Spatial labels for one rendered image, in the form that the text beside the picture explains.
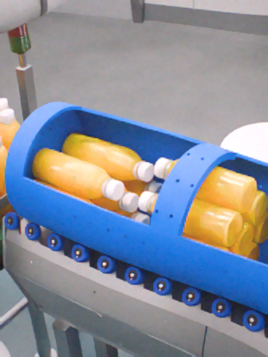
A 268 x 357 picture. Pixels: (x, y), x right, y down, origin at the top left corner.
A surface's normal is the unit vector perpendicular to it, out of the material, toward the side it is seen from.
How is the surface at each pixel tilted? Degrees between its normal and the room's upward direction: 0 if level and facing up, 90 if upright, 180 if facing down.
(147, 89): 0
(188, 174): 22
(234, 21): 76
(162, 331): 71
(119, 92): 0
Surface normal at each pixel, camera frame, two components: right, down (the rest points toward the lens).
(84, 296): -0.60, 0.18
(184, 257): -0.61, 0.40
